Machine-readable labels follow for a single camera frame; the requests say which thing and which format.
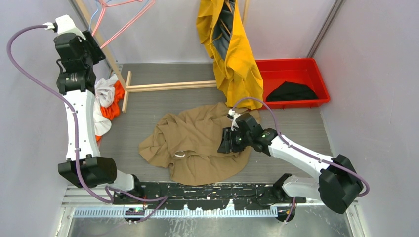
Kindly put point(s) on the aluminium rail frame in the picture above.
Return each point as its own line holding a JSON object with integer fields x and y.
{"x": 217, "y": 210}

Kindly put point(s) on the blue wire hanger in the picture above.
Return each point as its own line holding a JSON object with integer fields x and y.
{"x": 98, "y": 9}

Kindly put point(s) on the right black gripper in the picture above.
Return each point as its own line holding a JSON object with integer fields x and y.
{"x": 226, "y": 147}

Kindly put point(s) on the red plastic bin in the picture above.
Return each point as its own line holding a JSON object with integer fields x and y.
{"x": 305, "y": 71}

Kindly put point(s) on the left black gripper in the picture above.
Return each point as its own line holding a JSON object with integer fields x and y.
{"x": 89, "y": 43}

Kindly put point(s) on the tan brown garment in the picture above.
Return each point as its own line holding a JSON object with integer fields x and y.
{"x": 187, "y": 145}

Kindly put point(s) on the black garment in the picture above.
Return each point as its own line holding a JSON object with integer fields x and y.
{"x": 291, "y": 91}

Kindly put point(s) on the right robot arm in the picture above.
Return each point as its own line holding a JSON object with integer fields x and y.
{"x": 333, "y": 180}

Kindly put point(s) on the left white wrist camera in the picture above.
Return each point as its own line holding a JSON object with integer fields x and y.
{"x": 64, "y": 24}

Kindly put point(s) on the white cloth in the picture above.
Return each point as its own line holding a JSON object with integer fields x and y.
{"x": 104, "y": 97}

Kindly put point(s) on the wooden clothes rack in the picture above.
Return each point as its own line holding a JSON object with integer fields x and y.
{"x": 126, "y": 83}

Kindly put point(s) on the yellow pleated skirt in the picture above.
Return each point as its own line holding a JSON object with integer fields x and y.
{"x": 235, "y": 69}

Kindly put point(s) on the orange cloth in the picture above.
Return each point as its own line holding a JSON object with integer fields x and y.
{"x": 114, "y": 110}

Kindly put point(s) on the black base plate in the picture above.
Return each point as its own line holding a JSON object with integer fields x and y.
{"x": 217, "y": 196}

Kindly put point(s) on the pink wire hanger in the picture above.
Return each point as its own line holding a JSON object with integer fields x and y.
{"x": 117, "y": 16}

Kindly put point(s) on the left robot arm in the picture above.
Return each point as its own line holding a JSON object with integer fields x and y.
{"x": 84, "y": 163}

